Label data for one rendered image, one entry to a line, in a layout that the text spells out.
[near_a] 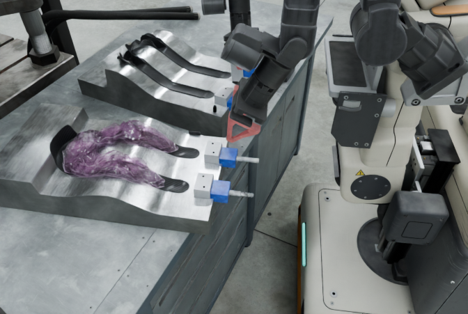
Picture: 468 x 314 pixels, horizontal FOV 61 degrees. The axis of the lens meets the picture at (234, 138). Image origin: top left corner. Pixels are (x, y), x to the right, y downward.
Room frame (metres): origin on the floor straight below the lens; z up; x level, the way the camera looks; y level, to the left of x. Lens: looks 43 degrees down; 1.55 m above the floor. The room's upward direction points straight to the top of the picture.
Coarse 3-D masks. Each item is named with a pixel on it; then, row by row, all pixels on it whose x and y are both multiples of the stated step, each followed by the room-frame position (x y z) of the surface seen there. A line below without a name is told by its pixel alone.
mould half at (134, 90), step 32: (160, 32) 1.16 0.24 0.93; (128, 64) 0.97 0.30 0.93; (160, 64) 1.01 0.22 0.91; (224, 64) 1.05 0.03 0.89; (96, 96) 0.98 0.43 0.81; (128, 96) 0.92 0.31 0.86; (160, 96) 0.89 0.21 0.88; (192, 96) 0.88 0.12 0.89; (192, 128) 0.83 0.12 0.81; (224, 128) 0.80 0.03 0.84
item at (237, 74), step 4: (232, 64) 0.95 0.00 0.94; (232, 68) 0.95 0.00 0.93; (236, 68) 0.95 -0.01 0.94; (232, 72) 0.95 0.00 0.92; (236, 72) 0.94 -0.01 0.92; (240, 72) 0.94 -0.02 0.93; (244, 72) 0.94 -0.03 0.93; (248, 72) 0.93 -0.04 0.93; (252, 72) 0.93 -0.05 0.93; (232, 76) 0.95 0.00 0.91; (236, 76) 0.94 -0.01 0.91; (240, 76) 0.94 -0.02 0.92; (244, 76) 0.94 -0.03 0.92; (248, 76) 0.93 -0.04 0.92; (236, 80) 0.94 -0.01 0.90
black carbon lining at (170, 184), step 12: (60, 132) 0.71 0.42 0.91; (72, 132) 0.73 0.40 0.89; (60, 144) 0.70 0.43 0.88; (60, 156) 0.67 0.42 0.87; (180, 156) 0.68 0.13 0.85; (192, 156) 0.68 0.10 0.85; (60, 168) 0.62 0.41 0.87; (168, 180) 0.60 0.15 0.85; (180, 180) 0.60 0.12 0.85; (180, 192) 0.57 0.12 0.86
